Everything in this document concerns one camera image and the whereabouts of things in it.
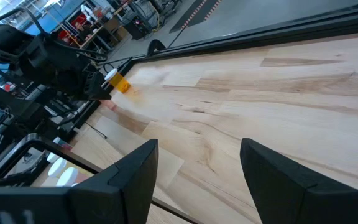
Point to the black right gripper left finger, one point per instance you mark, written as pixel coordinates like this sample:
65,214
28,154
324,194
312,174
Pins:
135,180

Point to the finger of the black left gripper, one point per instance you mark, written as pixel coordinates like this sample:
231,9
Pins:
95,90

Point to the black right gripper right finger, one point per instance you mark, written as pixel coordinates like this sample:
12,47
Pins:
272,183

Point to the person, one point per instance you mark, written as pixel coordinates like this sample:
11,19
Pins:
82,29

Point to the wooden shelf black metal frame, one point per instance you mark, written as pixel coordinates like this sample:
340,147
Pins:
73,155

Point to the black frame clamp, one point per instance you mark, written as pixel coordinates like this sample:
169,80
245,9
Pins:
155,46

